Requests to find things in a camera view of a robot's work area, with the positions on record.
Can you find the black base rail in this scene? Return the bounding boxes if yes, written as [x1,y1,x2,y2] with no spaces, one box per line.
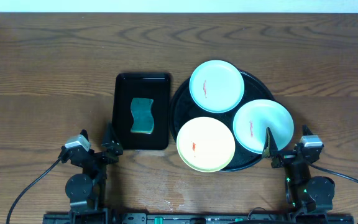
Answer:
[42,213,354,224]

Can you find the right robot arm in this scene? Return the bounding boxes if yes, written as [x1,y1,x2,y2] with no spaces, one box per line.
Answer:
[262,125,335,215]

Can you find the mint plate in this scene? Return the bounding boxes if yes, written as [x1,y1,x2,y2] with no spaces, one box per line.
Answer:
[233,100,295,154]
[189,60,245,113]

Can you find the round black tray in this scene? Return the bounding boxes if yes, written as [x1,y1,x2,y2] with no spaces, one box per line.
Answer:
[168,70,275,172]

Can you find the green scrubbing sponge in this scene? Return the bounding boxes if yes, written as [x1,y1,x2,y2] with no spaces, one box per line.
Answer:
[130,98,155,134]

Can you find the yellow plate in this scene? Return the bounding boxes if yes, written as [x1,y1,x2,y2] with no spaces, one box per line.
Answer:
[176,117,236,172]

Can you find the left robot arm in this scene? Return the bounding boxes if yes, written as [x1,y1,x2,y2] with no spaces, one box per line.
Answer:
[58,123,123,213]

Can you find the black rectangular tray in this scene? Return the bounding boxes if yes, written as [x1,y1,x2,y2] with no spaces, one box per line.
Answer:
[111,73,170,150]

